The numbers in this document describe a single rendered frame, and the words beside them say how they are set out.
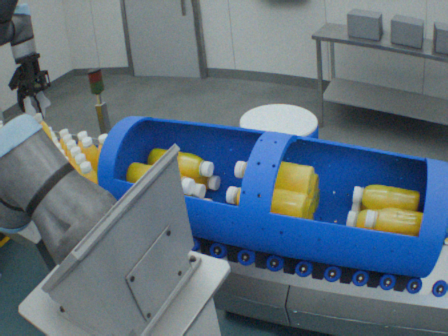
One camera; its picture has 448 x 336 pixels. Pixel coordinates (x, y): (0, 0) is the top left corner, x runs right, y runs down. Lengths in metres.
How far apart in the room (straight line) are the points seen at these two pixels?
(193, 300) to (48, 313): 0.28
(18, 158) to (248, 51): 4.15
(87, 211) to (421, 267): 0.66
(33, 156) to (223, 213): 0.46
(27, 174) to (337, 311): 0.78
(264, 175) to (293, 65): 3.66
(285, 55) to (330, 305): 3.69
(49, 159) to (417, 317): 0.90
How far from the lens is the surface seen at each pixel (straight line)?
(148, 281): 0.58
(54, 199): 0.56
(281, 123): 1.38
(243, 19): 4.50
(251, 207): 0.83
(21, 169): 0.57
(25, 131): 0.59
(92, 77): 1.59
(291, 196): 0.87
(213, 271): 0.70
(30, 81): 1.04
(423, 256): 0.82
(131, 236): 0.52
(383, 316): 1.00
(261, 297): 1.03
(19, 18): 1.04
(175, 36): 4.95
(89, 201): 0.55
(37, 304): 0.75
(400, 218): 0.84
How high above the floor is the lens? 1.66
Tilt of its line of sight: 33 degrees down
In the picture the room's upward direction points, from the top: 6 degrees counter-clockwise
